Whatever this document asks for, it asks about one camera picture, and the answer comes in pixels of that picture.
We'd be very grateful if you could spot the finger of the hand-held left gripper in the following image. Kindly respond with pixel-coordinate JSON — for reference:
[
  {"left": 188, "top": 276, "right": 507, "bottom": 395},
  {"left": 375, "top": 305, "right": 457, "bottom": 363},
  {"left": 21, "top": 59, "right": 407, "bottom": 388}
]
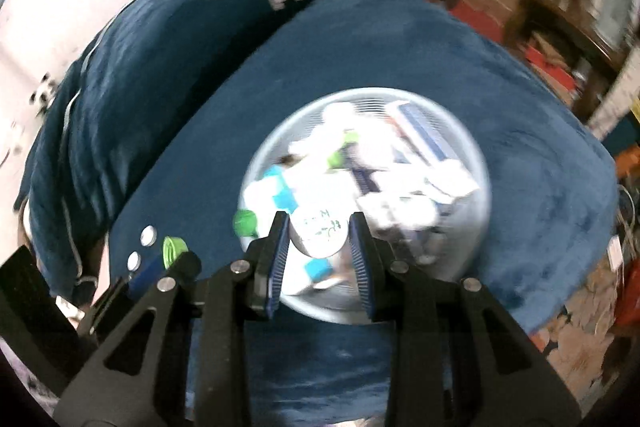
[{"left": 80, "top": 223, "right": 168, "bottom": 340}]

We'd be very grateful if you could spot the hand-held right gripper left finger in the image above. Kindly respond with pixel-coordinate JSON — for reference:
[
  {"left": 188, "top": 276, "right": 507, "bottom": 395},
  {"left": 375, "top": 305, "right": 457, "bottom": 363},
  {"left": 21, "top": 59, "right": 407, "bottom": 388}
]
[{"left": 52, "top": 209, "right": 291, "bottom": 427}]

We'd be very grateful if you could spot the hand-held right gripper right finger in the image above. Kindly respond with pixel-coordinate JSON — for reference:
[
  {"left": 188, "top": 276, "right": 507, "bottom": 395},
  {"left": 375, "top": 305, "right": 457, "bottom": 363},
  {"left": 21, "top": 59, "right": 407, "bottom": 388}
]
[{"left": 348, "top": 212, "right": 583, "bottom": 427}]

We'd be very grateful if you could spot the green bottle cap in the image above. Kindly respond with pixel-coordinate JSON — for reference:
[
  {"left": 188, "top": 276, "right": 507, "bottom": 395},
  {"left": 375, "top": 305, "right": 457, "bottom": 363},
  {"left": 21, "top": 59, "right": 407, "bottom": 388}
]
[{"left": 161, "top": 235, "right": 191, "bottom": 270}]

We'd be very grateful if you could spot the white bottle with green print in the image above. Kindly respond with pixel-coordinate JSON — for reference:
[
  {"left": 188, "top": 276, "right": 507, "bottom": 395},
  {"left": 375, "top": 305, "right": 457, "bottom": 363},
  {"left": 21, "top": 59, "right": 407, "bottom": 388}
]
[{"left": 290, "top": 202, "right": 352, "bottom": 259}]

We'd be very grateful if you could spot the white mesh basket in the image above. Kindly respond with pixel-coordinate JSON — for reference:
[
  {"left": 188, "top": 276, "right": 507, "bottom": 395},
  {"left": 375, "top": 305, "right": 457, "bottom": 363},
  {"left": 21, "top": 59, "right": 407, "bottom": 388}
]
[{"left": 239, "top": 87, "right": 492, "bottom": 326}]

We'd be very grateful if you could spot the light-blue capped small bottle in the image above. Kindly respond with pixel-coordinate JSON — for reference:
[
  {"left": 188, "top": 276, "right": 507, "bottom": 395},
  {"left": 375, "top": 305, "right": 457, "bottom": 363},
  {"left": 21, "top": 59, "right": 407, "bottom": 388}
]
[{"left": 285, "top": 256, "right": 351, "bottom": 297}]

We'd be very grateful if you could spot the white bottle with green cap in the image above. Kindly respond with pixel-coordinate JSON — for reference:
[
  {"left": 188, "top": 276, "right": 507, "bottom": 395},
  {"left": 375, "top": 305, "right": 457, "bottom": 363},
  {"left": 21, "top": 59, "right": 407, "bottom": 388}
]
[{"left": 232, "top": 181, "right": 273, "bottom": 239}]

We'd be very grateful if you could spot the white bottle with light-blue cap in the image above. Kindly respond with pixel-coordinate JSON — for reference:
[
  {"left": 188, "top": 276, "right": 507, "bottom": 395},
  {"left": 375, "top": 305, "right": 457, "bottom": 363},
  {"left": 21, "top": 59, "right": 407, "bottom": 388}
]
[{"left": 264, "top": 166, "right": 302, "bottom": 214}]

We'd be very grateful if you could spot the white packet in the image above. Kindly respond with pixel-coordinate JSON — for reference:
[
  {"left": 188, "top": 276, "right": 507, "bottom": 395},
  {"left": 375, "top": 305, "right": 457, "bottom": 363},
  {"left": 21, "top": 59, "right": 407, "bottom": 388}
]
[{"left": 372, "top": 159, "right": 481, "bottom": 208}]

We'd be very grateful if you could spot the white bottle with green nozzle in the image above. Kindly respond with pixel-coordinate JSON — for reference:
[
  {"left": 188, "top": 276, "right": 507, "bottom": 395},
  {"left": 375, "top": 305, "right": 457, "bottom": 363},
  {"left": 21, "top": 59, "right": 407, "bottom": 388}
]
[{"left": 320, "top": 103, "right": 362, "bottom": 171}]

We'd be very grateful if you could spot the blue and white box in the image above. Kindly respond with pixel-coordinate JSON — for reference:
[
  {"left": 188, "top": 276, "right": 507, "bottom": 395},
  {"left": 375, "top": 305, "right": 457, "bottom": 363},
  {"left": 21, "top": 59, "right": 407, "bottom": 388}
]
[{"left": 384, "top": 99, "right": 455, "bottom": 168}]

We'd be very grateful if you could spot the blue quilt with grey trim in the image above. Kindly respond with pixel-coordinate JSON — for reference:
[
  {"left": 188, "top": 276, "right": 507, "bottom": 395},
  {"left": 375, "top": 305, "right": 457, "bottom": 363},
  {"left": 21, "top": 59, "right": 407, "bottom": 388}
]
[{"left": 14, "top": 0, "right": 377, "bottom": 308}]

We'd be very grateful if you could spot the blue plush blanket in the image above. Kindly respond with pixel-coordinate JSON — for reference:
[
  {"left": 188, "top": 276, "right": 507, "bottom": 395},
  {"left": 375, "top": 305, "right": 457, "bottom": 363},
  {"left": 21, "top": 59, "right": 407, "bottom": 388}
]
[{"left": 107, "top": 0, "right": 619, "bottom": 427}]

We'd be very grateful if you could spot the patterned floor mat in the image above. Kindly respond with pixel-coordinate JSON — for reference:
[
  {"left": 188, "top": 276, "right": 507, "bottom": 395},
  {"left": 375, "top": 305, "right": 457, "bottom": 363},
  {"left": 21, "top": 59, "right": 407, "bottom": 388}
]
[{"left": 529, "top": 252, "right": 637, "bottom": 408}]

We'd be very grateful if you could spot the red bag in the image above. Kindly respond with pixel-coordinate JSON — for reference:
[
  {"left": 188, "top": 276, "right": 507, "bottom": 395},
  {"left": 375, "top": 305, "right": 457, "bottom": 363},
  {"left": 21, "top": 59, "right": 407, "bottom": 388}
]
[{"left": 615, "top": 257, "right": 640, "bottom": 338}]

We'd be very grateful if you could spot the dark wooden table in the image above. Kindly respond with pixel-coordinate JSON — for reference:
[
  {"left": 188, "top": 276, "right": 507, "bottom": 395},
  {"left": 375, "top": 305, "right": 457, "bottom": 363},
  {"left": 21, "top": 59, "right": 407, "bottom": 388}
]
[{"left": 504, "top": 0, "right": 632, "bottom": 120}]

